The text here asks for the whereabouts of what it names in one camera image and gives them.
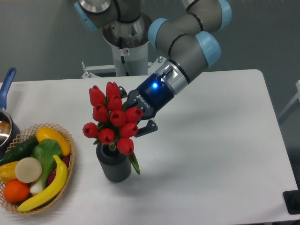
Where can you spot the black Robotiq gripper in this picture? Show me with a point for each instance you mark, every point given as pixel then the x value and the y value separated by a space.
pixel 151 95

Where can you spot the red tulip bouquet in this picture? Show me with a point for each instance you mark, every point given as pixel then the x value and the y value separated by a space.
pixel 116 125

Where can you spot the dark grey ribbed vase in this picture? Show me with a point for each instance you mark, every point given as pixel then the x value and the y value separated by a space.
pixel 115 165

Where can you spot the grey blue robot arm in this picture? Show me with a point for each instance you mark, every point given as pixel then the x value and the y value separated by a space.
pixel 186 43

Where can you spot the dark red vegetable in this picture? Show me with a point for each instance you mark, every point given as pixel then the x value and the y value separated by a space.
pixel 66 161

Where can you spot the yellow squash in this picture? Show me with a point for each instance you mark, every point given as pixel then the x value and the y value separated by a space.
pixel 50 133

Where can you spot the yellow banana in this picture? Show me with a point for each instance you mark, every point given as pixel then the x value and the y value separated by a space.
pixel 51 191

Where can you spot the green bok choy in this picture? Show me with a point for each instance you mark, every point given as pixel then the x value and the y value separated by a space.
pixel 44 152

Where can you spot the green cucumber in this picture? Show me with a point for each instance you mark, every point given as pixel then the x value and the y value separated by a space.
pixel 20 151

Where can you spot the beige round disc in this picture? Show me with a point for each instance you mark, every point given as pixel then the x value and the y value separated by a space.
pixel 28 170

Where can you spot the orange fruit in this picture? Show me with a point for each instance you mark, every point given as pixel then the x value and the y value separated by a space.
pixel 16 191

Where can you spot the woven wicker basket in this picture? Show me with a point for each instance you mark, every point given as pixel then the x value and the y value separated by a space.
pixel 24 135

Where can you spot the black device at table edge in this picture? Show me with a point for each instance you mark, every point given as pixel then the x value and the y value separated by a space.
pixel 292 201

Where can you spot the blue handled saucepan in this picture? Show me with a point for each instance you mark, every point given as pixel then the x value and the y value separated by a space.
pixel 8 129

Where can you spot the white frame at right edge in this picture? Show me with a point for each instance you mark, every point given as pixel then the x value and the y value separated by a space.
pixel 291 106

